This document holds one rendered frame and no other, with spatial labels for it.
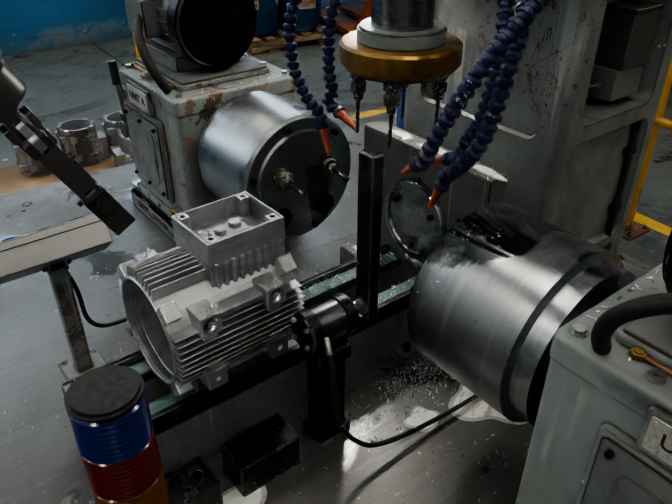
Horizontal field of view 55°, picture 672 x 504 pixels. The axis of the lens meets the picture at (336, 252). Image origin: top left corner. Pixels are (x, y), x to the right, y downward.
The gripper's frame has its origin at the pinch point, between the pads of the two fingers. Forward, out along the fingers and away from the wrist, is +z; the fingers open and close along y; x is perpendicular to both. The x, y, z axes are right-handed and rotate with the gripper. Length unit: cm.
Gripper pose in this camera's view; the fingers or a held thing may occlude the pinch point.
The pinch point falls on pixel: (99, 201)
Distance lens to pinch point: 87.9
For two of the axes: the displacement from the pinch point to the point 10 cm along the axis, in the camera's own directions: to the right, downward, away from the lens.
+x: -6.9, 7.0, -1.8
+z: 4.0, 5.7, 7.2
